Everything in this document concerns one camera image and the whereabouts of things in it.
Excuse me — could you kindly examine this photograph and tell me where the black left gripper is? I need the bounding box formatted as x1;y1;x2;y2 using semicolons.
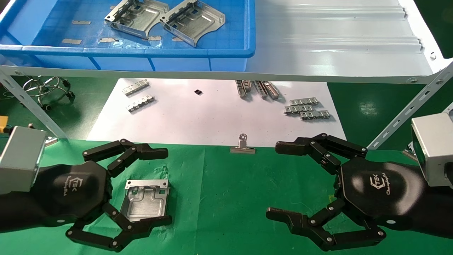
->
34;139;173;253

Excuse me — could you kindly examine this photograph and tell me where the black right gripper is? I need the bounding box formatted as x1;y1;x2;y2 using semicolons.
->
266;133;425;252

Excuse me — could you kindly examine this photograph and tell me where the silver sheet metal bracket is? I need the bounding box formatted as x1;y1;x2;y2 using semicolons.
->
104;0;170;40
159;0;226;47
120;179;170;222

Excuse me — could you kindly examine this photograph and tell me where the green cloth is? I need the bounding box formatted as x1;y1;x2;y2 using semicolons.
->
0;139;453;255

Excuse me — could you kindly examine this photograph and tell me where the small toothed metal strip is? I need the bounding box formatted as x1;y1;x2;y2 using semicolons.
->
289;98;319;106
126;94;155;114
299;110;331;121
284;105;314;115
122;80;149;96

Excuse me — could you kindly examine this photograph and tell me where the white paper sheet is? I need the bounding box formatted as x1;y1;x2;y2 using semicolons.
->
87;78;347;147

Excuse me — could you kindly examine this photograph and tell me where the perforated grey metal strut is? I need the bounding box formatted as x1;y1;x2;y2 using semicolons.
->
0;69;68;139
366;64;453;150

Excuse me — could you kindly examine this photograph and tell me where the chrome stool base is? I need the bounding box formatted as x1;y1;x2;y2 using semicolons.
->
22;76;75;110

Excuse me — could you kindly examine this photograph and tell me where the blue plastic bin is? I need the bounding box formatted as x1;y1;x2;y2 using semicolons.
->
0;0;256;71

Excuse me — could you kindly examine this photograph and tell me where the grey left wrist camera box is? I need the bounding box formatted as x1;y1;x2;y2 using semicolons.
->
0;126;47;194

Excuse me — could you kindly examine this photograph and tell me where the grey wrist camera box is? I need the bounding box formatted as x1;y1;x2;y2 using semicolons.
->
411;113;453;187
0;126;47;194

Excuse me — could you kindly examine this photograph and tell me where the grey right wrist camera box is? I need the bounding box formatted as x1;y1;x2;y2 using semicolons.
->
411;113;453;187

